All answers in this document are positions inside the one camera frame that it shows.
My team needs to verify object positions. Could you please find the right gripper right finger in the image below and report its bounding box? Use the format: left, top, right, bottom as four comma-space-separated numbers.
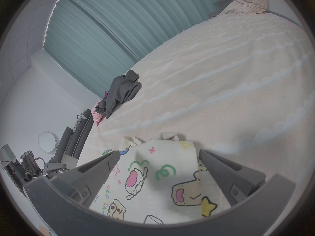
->
199, 148, 267, 206

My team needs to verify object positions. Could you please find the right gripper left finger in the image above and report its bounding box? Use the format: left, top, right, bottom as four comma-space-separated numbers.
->
50, 150, 120, 208

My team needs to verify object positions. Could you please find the black chest of drawers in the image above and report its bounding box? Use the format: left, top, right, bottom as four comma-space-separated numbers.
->
52, 108, 95, 168

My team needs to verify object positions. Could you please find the grey white bedside table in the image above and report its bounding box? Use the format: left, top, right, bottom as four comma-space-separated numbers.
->
208, 0, 234, 18

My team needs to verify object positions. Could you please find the pile of clothes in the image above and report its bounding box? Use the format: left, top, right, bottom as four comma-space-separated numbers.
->
91, 69, 143, 127

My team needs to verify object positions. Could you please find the blue-green curtain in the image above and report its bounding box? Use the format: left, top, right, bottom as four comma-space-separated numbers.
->
60, 0, 222, 61
43, 0, 142, 98

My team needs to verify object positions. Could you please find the bed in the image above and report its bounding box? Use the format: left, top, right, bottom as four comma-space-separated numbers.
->
79, 1, 315, 224

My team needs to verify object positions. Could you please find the white printed pyjama top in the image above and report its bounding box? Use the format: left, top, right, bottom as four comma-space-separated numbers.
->
89, 132, 223, 225

